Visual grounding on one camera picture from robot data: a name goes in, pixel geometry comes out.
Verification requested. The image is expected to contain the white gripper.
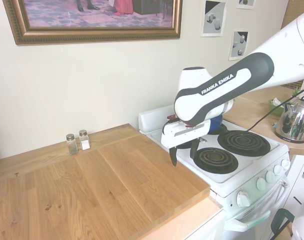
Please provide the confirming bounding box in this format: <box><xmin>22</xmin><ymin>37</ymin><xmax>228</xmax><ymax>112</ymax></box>
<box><xmin>160</xmin><ymin>119</ymin><xmax>211</xmax><ymax>168</ymax></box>

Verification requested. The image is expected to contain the dark grey saucepan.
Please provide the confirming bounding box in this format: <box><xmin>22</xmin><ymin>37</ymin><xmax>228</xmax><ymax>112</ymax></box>
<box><xmin>176</xmin><ymin>137</ymin><xmax>208</xmax><ymax>151</ymax></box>

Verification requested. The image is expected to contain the small black coil burner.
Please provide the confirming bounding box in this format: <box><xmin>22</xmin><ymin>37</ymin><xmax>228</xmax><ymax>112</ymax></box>
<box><xmin>193</xmin><ymin>147</ymin><xmax>239</xmax><ymax>174</ymax></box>

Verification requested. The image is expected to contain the blue stovetop kettle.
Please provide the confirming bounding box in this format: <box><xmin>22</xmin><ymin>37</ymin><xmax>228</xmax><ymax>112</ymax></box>
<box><xmin>209</xmin><ymin>113</ymin><xmax>224</xmax><ymax>132</ymax></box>

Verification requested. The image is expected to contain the black burner under blue kettle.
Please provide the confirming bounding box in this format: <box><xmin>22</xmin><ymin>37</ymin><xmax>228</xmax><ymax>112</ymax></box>
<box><xmin>211</xmin><ymin>122</ymin><xmax>229</xmax><ymax>135</ymax></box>

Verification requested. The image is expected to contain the large black coil burner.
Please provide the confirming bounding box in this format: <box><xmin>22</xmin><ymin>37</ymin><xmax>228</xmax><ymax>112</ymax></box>
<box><xmin>217</xmin><ymin>129</ymin><xmax>271</xmax><ymax>158</ymax></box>

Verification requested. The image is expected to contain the white electric stove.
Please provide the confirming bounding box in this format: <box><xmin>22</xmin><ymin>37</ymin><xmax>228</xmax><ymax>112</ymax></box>
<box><xmin>138</xmin><ymin>103</ymin><xmax>292</xmax><ymax>240</ymax></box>

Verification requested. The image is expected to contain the glass salt shaker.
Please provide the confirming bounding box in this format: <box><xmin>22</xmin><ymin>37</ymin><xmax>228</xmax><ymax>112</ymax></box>
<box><xmin>78</xmin><ymin>129</ymin><xmax>91</xmax><ymax>151</ymax></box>

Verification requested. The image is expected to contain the green bowl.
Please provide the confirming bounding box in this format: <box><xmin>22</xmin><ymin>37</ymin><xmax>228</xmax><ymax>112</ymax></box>
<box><xmin>267</xmin><ymin>97</ymin><xmax>288</xmax><ymax>116</ymax></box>

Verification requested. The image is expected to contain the glass pepper shaker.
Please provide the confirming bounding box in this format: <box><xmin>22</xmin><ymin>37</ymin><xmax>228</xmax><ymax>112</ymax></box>
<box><xmin>65</xmin><ymin>133</ymin><xmax>79</xmax><ymax>156</ymax></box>

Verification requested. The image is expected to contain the shiny steel electric kettle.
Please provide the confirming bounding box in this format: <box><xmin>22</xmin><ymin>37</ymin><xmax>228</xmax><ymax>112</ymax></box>
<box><xmin>274</xmin><ymin>94</ymin><xmax>304</xmax><ymax>144</ymax></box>

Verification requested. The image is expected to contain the black C-clamp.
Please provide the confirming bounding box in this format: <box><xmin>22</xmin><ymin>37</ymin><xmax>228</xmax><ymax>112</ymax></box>
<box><xmin>270</xmin><ymin>208</ymin><xmax>296</xmax><ymax>240</ymax></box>

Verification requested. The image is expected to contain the medium grey paper print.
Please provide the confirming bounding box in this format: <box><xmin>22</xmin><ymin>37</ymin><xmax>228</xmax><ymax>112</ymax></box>
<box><xmin>228</xmin><ymin>31</ymin><xmax>249</xmax><ymax>62</ymax></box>

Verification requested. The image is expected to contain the white kitchen cabinet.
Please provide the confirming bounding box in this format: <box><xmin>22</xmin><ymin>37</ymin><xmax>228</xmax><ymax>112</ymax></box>
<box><xmin>283</xmin><ymin>154</ymin><xmax>304</xmax><ymax>218</ymax></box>

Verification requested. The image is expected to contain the large grey paper print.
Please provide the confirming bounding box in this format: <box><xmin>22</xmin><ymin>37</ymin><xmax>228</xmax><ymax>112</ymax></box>
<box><xmin>200</xmin><ymin>0</ymin><xmax>227</xmax><ymax>38</ymax></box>

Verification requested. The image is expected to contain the small grey paper print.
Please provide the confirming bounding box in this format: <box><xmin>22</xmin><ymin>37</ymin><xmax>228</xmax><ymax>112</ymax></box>
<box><xmin>236</xmin><ymin>0</ymin><xmax>257</xmax><ymax>10</ymax></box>

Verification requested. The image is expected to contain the gold framed painting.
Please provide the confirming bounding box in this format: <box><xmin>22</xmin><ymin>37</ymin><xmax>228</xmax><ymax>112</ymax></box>
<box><xmin>1</xmin><ymin>0</ymin><xmax>183</xmax><ymax>46</ymax></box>

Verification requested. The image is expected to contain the beige window blind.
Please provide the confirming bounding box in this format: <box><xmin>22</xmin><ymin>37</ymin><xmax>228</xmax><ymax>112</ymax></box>
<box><xmin>280</xmin><ymin>0</ymin><xmax>304</xmax><ymax>31</ymax></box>

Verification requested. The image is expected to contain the white oven door handle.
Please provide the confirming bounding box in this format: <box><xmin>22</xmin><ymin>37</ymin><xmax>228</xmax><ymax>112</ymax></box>
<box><xmin>226</xmin><ymin>209</ymin><xmax>272</xmax><ymax>229</ymax></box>

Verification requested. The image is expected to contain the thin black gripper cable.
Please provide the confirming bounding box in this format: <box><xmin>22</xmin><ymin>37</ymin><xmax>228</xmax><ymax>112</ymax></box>
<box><xmin>245</xmin><ymin>84</ymin><xmax>304</xmax><ymax>132</ymax></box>

